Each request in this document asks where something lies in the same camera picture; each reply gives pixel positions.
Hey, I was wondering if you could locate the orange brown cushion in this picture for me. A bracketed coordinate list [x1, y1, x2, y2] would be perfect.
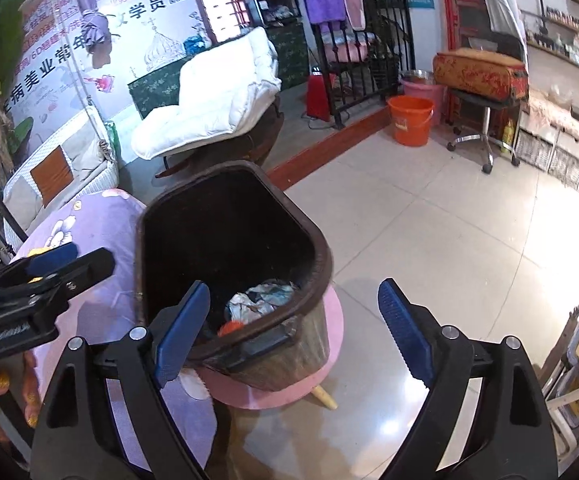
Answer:
[30, 146, 74, 206]

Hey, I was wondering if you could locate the white wicker swing sofa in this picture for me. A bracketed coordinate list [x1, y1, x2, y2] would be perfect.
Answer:
[3, 105, 119, 249]

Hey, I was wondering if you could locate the white padded rocking chair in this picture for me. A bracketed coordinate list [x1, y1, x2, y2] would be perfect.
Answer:
[131, 27, 284, 178]

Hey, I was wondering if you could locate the dark brown trash bin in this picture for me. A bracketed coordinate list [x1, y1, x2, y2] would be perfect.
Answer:
[136, 160, 333, 375]

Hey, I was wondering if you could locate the pink round stool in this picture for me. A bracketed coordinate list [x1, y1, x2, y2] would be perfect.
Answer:
[198, 286, 345, 411]

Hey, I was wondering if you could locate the purple floral bed sheet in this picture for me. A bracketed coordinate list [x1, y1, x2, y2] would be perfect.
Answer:
[16, 188, 217, 466]

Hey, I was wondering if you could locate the black metal railing rack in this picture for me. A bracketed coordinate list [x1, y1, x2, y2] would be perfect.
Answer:
[311, 0, 416, 129]

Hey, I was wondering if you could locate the pink towel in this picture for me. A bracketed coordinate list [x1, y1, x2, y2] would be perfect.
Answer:
[336, 0, 367, 32]

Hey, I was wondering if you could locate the green patterned cabinet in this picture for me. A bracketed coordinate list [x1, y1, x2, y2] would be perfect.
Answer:
[128, 22, 309, 118]

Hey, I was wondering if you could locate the red ladder shelf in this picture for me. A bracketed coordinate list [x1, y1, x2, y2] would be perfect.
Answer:
[443, 0, 492, 50]

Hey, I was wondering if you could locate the chrome swivel stool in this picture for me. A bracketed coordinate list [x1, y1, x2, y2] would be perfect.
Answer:
[447, 88, 521, 174]

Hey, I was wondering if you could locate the pink plastic basin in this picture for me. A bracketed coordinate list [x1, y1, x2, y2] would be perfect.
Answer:
[401, 70, 447, 126]

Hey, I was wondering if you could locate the red patterned suitcase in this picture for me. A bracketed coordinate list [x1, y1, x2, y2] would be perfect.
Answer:
[433, 48, 529, 103]

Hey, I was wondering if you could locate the hand with yellow nails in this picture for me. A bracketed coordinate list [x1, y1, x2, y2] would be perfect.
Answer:
[0, 351, 41, 444]

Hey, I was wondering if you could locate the purple tied curtain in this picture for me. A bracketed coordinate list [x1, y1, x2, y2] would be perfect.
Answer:
[77, 0, 113, 70]

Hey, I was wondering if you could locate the orange plastic bucket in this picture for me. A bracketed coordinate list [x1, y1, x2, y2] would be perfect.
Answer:
[387, 96, 435, 148]

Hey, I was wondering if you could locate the red electric heater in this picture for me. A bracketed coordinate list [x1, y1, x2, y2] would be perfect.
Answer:
[306, 68, 334, 122]

